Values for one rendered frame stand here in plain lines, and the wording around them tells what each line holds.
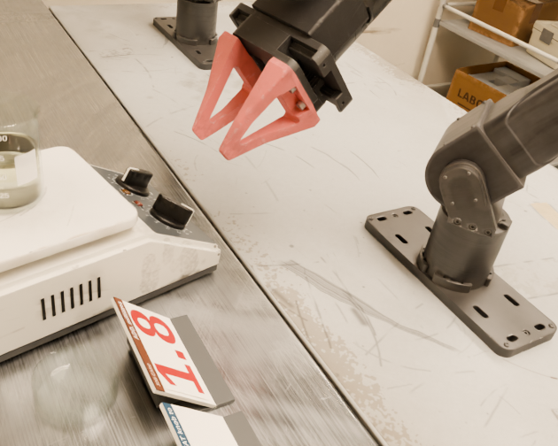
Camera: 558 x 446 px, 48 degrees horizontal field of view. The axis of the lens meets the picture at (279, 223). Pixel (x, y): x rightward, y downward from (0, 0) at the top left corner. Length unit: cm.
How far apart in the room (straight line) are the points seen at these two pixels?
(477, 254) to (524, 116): 13
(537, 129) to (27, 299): 39
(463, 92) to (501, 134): 223
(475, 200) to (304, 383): 20
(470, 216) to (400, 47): 224
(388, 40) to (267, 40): 223
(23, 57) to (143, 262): 52
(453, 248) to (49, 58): 62
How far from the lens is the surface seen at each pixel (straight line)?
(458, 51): 301
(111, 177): 57
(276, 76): 45
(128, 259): 48
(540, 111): 51
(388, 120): 89
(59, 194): 49
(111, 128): 77
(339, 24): 47
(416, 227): 65
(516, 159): 52
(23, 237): 45
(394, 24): 268
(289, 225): 62
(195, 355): 48
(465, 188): 52
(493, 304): 59
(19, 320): 46
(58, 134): 75
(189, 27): 100
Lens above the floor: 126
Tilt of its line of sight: 35 degrees down
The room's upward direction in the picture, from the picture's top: 10 degrees clockwise
